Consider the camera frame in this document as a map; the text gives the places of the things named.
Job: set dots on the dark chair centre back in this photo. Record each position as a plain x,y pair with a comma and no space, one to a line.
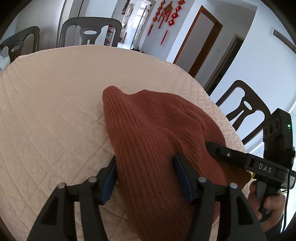
90,29

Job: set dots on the peach quilted table cover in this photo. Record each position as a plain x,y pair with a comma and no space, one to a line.
52,124

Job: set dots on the red Chinese knot decoration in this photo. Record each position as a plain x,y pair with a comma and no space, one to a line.
166,13

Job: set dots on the brown wooden door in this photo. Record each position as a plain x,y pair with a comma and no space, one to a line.
198,42

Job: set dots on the dark chair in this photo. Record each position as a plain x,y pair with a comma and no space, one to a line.
16,41
90,29
249,104

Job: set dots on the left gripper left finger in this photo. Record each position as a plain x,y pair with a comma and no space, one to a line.
56,220

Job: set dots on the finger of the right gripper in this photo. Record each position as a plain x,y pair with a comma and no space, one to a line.
227,155

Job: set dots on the white plastic bag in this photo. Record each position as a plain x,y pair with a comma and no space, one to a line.
4,59

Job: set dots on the dark chair right side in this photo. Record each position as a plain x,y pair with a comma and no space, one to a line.
249,104

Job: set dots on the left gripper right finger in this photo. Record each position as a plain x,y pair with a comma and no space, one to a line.
237,218

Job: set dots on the person's right hand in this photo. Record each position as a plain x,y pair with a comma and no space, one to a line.
275,203

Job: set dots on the dark chair left back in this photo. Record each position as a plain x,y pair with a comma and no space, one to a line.
16,41

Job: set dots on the rust red knit sweater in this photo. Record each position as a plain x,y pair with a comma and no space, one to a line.
147,129

